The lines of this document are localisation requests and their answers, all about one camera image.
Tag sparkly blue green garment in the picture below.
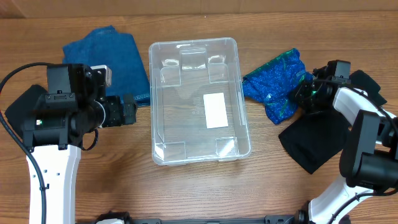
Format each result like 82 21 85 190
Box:
243 49 313 124

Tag black cloth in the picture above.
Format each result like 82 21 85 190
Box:
5 85 47 138
349 70 387 106
279 110 351 174

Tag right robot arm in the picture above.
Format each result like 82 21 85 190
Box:
290 60 397 223

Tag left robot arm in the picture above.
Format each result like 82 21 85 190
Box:
22 64 137 223

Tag folded blue denim jeans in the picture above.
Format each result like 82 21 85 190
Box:
63 26 150 106

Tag clear plastic storage bin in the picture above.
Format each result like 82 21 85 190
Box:
149 37 252 166

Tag white label in bin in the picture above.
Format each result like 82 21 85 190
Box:
203 93 228 129

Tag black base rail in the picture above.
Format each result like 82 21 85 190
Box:
92 210 309 224

